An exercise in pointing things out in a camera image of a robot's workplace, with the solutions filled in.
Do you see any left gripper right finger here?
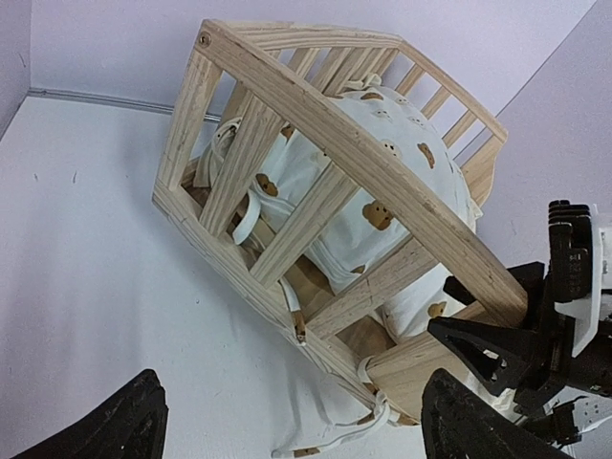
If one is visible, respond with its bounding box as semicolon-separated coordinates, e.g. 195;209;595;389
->
421;368;568;459

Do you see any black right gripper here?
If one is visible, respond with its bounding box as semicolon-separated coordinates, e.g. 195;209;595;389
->
509;262;611;416

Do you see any wooden pet bed frame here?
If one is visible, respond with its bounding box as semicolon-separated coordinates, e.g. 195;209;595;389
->
153;19;527;426

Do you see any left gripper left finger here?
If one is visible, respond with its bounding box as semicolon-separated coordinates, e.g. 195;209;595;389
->
18;369;168;459

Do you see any bear print cream cushion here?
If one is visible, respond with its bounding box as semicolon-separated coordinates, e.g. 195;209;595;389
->
176;70;488;438

